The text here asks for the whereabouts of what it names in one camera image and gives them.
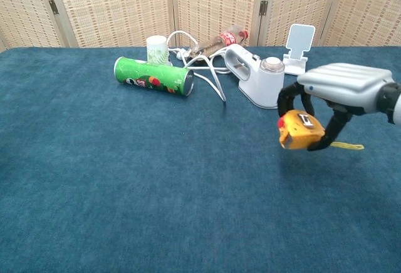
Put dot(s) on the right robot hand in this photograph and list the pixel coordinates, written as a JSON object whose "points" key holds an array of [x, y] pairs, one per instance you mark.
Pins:
{"points": [[344, 83]]}

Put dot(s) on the yellow tape measure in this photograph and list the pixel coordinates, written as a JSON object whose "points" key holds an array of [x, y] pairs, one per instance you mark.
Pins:
{"points": [[297, 132]]}

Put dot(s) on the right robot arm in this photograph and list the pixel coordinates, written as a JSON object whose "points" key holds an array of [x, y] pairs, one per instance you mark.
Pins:
{"points": [[391, 102]]}

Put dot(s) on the white phone stand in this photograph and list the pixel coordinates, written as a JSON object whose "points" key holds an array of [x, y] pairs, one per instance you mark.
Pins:
{"points": [[300, 38]]}

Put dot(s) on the white handheld garment steamer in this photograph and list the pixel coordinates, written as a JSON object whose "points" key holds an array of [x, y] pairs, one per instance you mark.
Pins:
{"points": [[263, 85]]}

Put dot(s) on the metal screen hinge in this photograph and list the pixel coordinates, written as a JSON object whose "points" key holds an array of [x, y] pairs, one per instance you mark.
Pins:
{"points": [[263, 7], [54, 7]]}

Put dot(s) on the red label plastic bottle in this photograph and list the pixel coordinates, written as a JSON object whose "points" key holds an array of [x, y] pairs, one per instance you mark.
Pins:
{"points": [[230, 37]]}

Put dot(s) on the white leaf print paper cup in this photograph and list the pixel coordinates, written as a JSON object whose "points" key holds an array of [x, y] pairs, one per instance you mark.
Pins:
{"points": [[156, 47]]}

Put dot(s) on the green chips can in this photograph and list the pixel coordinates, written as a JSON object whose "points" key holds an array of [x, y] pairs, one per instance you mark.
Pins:
{"points": [[150, 77]]}

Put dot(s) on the woven folding screen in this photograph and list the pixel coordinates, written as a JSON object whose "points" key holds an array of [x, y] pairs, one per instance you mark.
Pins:
{"points": [[109, 3]]}

